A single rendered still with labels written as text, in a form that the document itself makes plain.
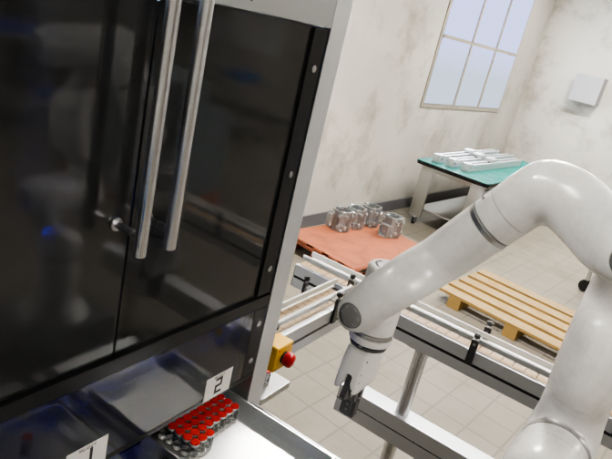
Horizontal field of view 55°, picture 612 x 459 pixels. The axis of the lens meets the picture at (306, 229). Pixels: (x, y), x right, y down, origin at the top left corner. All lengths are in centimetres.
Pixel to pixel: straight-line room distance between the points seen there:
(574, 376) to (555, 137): 810
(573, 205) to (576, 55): 813
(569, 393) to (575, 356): 6
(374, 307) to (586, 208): 36
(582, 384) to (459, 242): 28
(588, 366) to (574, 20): 826
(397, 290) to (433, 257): 8
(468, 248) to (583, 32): 813
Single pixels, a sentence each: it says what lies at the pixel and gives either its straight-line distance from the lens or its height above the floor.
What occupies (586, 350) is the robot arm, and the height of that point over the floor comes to 145.
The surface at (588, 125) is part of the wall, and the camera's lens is 892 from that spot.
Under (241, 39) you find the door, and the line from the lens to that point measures 103.
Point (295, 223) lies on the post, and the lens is 133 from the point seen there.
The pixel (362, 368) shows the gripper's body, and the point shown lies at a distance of 116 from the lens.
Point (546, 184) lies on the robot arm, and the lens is 95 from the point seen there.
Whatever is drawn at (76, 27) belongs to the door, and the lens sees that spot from 82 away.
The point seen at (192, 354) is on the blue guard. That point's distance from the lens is 123.
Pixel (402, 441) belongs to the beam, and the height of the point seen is 47.
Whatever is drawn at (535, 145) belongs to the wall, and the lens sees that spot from 911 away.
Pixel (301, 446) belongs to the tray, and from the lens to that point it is 146.
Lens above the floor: 181
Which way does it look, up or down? 19 degrees down
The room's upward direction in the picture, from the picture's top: 13 degrees clockwise
